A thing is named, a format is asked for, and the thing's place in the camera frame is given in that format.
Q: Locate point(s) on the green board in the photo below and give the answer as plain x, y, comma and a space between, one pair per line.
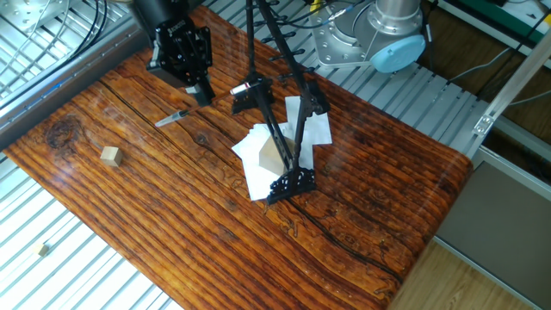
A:
529, 13

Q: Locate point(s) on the large wooden block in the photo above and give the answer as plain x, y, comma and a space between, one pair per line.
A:
270, 159

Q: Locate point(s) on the thin calligraphy brush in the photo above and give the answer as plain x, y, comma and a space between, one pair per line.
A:
172, 118

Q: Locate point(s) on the white paper sheet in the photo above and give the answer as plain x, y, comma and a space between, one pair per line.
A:
248, 146
317, 129
258, 186

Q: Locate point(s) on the tiny yellow cube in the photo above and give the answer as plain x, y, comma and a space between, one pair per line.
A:
43, 250

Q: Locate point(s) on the white aluminium frame post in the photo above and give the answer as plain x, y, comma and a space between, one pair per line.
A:
516, 79

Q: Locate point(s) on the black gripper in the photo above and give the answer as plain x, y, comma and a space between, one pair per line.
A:
181, 50

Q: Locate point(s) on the black metal pen rack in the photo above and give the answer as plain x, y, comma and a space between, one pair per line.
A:
286, 142

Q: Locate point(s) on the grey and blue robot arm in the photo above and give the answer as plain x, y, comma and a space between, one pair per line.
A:
164, 9

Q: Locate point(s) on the grey robot base column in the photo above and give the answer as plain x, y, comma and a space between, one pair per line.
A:
398, 13

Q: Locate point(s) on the small wooden cube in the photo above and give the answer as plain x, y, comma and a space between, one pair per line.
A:
109, 156

